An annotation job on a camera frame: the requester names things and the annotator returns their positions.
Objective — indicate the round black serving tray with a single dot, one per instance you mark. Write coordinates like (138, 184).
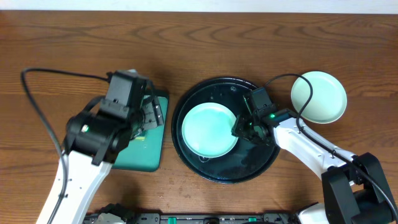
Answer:
(246, 160)

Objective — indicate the mint plate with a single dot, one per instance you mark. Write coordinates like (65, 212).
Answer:
(207, 130)
(325, 95)

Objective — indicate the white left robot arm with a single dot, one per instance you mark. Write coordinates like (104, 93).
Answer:
(94, 138)

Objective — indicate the green scouring sponge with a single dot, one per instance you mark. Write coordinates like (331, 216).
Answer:
(140, 137)

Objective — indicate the black rectangular soapy water tray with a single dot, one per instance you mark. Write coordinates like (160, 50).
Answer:
(142, 155)

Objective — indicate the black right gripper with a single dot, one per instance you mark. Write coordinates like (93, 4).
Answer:
(244, 128)

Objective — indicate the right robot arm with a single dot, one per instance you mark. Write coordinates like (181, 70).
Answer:
(355, 189)

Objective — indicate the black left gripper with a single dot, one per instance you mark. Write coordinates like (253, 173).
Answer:
(152, 113)

